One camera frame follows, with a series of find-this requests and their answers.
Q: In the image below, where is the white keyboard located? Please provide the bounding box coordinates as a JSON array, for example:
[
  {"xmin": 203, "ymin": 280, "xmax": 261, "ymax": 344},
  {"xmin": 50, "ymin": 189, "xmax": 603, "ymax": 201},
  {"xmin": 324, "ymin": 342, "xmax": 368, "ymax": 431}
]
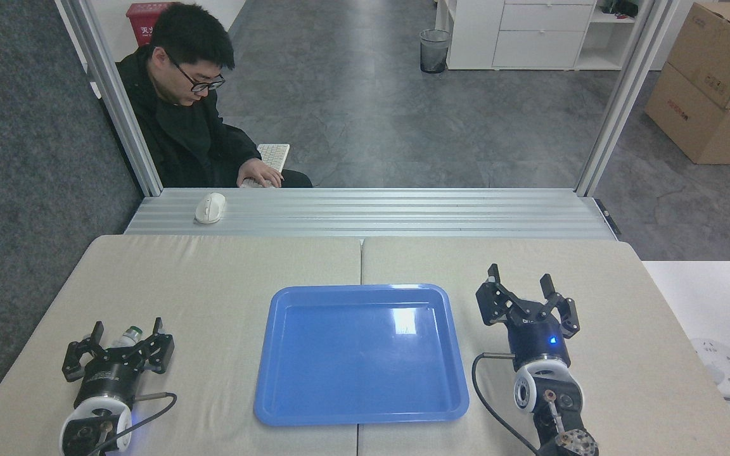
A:
[{"xmin": 241, "ymin": 144, "xmax": 291, "ymax": 189}]

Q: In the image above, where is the red bin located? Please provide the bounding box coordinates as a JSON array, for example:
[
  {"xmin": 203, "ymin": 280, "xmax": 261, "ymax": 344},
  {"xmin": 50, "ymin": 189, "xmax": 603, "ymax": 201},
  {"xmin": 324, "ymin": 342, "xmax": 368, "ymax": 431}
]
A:
[{"xmin": 126, "ymin": 2, "xmax": 182, "ymax": 47}]

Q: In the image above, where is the person's right hand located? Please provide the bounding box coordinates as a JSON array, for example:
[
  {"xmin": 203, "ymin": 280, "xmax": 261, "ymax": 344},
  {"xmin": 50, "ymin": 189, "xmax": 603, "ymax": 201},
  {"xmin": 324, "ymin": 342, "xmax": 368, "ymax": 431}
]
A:
[{"xmin": 237, "ymin": 158, "xmax": 285, "ymax": 189}]

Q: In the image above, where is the large cardboard box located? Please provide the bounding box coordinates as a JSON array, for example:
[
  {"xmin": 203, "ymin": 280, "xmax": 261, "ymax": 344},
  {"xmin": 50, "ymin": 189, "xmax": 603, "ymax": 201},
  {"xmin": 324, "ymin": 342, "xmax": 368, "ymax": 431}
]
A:
[{"xmin": 644, "ymin": 62, "xmax": 730, "ymax": 165}]

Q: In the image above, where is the mesh waste bin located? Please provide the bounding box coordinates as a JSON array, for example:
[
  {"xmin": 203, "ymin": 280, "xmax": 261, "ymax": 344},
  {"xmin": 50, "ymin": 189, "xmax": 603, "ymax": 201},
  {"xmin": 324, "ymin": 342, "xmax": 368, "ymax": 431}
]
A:
[{"xmin": 419, "ymin": 28, "xmax": 452, "ymax": 74}]

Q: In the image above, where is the person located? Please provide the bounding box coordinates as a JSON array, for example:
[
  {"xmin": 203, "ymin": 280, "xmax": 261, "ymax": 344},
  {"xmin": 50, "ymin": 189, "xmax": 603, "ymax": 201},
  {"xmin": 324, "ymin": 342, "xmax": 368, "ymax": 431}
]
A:
[{"xmin": 115, "ymin": 3, "xmax": 313, "ymax": 189}]

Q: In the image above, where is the white drawer cabinet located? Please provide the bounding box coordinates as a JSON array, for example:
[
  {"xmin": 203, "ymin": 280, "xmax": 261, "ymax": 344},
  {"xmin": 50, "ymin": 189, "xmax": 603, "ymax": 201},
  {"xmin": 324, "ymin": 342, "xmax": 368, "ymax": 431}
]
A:
[{"xmin": 435, "ymin": 0, "xmax": 641, "ymax": 72}]

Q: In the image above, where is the white round power socket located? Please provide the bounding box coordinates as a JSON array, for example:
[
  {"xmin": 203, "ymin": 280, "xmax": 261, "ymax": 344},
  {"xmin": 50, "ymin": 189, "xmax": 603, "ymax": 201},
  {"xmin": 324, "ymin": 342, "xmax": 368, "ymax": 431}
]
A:
[{"xmin": 689, "ymin": 338, "xmax": 730, "ymax": 398}]

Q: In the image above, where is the silver frame post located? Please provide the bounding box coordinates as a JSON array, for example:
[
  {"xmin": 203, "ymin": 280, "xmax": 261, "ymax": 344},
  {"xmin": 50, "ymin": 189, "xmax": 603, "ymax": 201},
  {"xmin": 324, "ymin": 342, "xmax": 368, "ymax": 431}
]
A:
[
  {"xmin": 575, "ymin": 0, "xmax": 679, "ymax": 197},
  {"xmin": 61, "ymin": 0, "xmax": 163, "ymax": 197}
]

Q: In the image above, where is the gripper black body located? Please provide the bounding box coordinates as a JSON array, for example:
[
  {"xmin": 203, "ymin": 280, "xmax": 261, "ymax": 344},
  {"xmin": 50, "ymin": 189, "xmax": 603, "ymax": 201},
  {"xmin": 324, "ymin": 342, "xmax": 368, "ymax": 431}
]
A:
[
  {"xmin": 506, "ymin": 310, "xmax": 572, "ymax": 372},
  {"xmin": 74, "ymin": 348, "xmax": 150, "ymax": 409}
]

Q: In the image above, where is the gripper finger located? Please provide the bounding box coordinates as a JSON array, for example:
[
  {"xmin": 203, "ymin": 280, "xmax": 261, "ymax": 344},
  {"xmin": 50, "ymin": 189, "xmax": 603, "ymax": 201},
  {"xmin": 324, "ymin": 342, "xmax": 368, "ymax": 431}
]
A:
[
  {"xmin": 532, "ymin": 274, "xmax": 582, "ymax": 340},
  {"xmin": 475, "ymin": 264, "xmax": 522, "ymax": 327},
  {"xmin": 62, "ymin": 321, "xmax": 113, "ymax": 383},
  {"xmin": 139, "ymin": 318, "xmax": 176, "ymax": 375}
]

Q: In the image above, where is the small cardboard box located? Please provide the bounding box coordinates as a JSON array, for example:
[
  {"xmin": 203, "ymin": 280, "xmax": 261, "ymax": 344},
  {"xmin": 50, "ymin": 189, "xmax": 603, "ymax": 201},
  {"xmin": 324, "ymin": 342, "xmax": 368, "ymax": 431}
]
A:
[{"xmin": 666, "ymin": 1, "xmax": 730, "ymax": 111}]

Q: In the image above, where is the black bench end bracket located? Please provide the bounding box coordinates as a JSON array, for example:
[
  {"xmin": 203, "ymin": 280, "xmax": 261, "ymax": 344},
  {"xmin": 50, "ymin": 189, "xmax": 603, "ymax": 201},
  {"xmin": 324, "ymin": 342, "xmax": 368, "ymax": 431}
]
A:
[{"xmin": 593, "ymin": 198, "xmax": 622, "ymax": 236}]

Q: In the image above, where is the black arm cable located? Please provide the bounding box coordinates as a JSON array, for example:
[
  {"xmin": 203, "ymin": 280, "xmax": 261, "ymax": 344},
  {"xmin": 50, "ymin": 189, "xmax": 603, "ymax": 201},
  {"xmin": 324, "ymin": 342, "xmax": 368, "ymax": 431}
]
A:
[
  {"xmin": 86, "ymin": 391, "xmax": 178, "ymax": 456},
  {"xmin": 471, "ymin": 352, "xmax": 540, "ymax": 455}
]

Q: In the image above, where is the silver aluminium rail bench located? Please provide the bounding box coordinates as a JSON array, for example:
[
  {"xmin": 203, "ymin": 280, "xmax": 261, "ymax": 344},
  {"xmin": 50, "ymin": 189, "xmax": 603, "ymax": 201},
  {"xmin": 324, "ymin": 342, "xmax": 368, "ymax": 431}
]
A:
[{"xmin": 124, "ymin": 187, "xmax": 619, "ymax": 240}]

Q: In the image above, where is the black item on shelf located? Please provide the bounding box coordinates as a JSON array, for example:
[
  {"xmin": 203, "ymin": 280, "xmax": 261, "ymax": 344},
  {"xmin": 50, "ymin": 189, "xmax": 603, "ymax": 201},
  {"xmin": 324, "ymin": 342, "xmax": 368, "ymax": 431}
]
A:
[{"xmin": 601, "ymin": 0, "xmax": 639, "ymax": 18}]

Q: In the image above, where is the green white switch part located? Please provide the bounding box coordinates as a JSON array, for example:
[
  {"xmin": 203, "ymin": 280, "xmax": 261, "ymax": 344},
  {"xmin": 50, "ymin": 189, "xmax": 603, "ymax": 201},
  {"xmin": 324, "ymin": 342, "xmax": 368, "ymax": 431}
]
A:
[{"xmin": 112, "ymin": 326, "xmax": 145, "ymax": 350}]

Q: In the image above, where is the white computer mouse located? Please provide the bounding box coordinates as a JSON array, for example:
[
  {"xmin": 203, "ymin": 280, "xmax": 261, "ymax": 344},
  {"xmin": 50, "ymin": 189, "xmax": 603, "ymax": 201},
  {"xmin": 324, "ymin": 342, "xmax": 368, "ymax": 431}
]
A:
[{"xmin": 195, "ymin": 193, "xmax": 227, "ymax": 224}]

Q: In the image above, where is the beige table mat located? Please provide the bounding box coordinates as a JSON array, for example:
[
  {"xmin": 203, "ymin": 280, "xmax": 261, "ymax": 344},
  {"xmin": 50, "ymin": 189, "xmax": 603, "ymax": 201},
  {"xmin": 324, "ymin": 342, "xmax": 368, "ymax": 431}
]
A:
[
  {"xmin": 0, "ymin": 235, "xmax": 363, "ymax": 456},
  {"xmin": 357, "ymin": 236, "xmax": 730, "ymax": 456}
]

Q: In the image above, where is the blue plastic tray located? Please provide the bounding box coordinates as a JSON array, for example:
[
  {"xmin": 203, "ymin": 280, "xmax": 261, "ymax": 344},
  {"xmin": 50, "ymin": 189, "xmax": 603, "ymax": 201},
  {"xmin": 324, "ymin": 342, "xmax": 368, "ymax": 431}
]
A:
[{"xmin": 253, "ymin": 284, "xmax": 470, "ymax": 426}]

